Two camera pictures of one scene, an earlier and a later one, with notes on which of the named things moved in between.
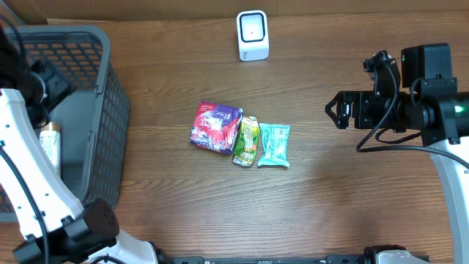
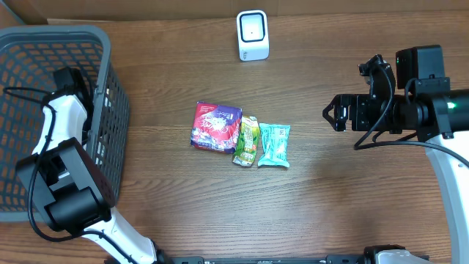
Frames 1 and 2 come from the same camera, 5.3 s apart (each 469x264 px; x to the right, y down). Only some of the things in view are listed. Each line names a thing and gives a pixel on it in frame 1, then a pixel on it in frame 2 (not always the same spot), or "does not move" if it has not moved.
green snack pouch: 248,141 does not move
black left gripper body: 51,83 -> 68,78
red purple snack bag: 215,127 does not move
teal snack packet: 275,139 does not move
